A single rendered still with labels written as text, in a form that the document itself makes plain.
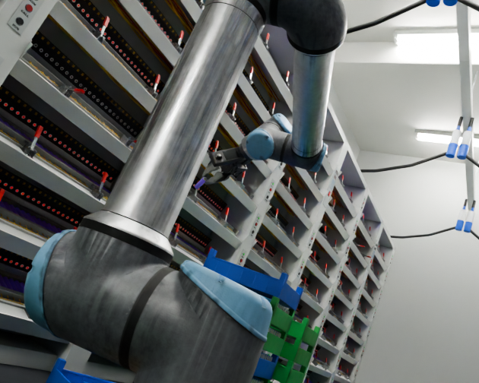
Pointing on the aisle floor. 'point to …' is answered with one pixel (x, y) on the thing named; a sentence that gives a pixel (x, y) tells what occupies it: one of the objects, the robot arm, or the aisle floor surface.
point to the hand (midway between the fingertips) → (204, 178)
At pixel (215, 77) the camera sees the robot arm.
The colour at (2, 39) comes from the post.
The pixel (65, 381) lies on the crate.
